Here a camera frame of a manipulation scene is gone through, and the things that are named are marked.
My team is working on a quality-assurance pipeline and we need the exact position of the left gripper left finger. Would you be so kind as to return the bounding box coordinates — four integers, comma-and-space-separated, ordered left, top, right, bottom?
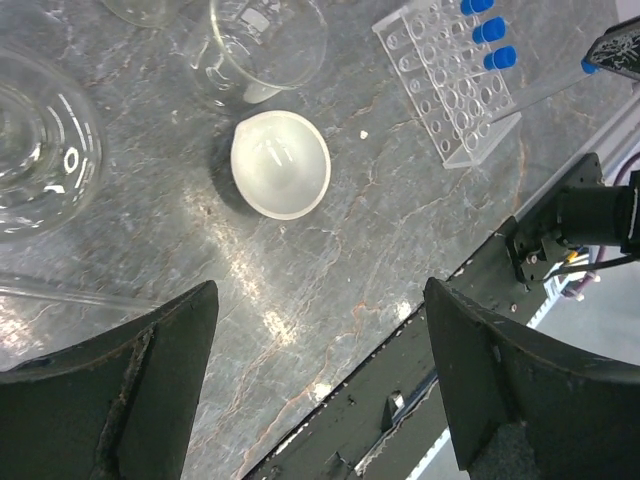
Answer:
1, 281, 219, 479

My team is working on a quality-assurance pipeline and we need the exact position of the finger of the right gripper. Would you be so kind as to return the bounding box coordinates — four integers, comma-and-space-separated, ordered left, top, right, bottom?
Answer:
586, 16, 640, 81

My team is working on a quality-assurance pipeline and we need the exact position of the round glass flask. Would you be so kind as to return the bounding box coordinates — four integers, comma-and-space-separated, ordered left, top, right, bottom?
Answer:
1, 45, 106, 243

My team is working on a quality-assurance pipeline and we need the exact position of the small glass beaker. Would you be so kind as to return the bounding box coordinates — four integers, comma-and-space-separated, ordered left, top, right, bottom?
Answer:
184, 0, 328, 113

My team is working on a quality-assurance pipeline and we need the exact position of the clear acrylic tube rack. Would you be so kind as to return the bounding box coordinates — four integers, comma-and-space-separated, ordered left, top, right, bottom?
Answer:
372, 1, 520, 169

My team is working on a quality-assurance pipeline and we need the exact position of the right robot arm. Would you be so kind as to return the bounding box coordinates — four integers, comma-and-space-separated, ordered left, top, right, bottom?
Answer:
505, 94, 639, 285

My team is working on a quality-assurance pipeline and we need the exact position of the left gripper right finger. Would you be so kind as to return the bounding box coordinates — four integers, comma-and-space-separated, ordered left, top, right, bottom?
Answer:
424, 278, 639, 479

